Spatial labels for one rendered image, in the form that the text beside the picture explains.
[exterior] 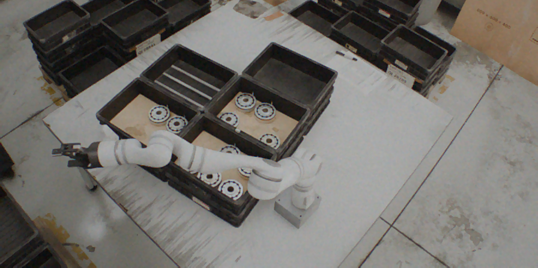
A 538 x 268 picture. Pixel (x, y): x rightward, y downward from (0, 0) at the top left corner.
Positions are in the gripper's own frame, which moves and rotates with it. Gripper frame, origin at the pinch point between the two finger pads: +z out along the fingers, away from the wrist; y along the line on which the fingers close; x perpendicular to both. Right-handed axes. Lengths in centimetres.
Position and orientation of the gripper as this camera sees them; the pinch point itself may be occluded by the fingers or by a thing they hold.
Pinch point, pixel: (61, 158)
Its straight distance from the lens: 135.7
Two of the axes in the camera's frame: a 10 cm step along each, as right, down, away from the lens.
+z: -9.9, 1.1, 0.9
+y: 1.3, 4.4, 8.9
